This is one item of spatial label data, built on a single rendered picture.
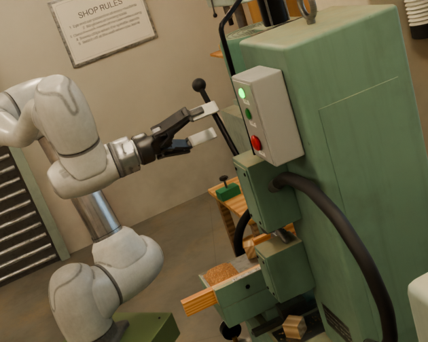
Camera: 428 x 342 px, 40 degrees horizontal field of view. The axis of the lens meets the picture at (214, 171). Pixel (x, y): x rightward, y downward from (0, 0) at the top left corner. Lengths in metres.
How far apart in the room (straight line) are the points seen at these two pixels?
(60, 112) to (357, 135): 0.62
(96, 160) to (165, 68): 3.06
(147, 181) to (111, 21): 1.19
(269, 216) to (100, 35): 3.21
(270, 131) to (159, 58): 3.39
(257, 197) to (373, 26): 0.39
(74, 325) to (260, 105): 1.07
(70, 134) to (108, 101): 3.00
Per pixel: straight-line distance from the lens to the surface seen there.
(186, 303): 1.49
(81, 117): 1.32
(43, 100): 1.31
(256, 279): 1.48
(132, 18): 4.30
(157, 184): 4.51
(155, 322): 1.95
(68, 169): 1.38
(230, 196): 3.02
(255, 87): 1.00
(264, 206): 1.17
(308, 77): 1.00
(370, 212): 1.12
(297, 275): 1.31
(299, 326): 1.47
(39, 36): 4.23
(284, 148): 1.04
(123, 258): 1.89
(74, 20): 4.23
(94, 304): 1.85
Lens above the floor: 1.70
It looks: 20 degrees down
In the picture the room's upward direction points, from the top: 19 degrees counter-clockwise
